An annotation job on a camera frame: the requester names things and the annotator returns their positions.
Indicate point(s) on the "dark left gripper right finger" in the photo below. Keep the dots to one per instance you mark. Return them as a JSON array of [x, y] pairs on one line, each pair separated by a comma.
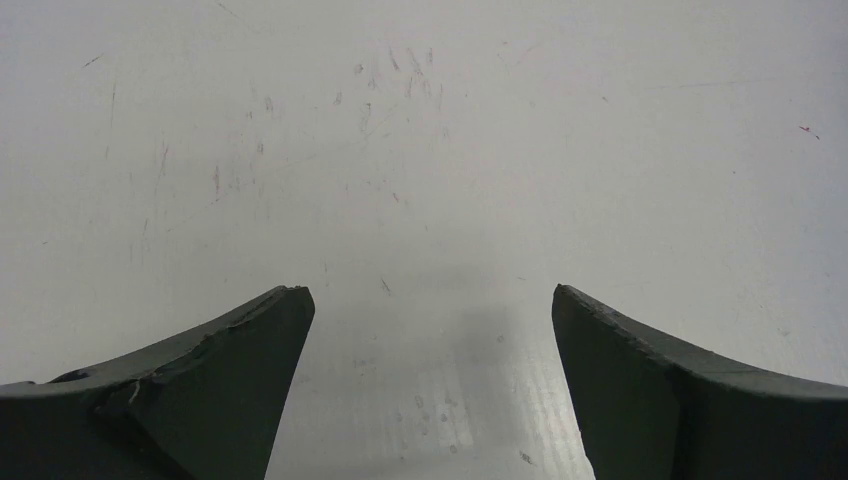
[[652, 406]]

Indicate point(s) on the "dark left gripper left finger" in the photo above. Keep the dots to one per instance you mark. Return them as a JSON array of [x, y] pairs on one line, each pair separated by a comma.
[[203, 404]]

